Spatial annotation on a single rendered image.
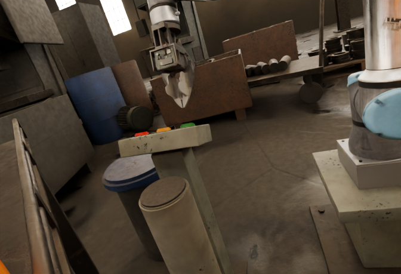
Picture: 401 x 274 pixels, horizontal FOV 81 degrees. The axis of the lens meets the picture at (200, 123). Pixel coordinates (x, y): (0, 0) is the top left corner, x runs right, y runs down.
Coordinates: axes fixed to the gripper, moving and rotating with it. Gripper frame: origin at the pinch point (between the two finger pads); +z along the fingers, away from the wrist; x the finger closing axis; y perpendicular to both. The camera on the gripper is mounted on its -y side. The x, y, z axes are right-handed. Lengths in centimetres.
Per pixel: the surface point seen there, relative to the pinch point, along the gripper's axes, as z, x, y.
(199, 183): 23.9, -2.6, -6.7
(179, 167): 17.3, -4.7, -0.1
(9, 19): -131, -210, -97
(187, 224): 27.6, 1.3, 13.1
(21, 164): 8.0, -10.4, 36.6
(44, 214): 13.6, -0.2, 41.4
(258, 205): 50, 4, -57
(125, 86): -69, -177, -214
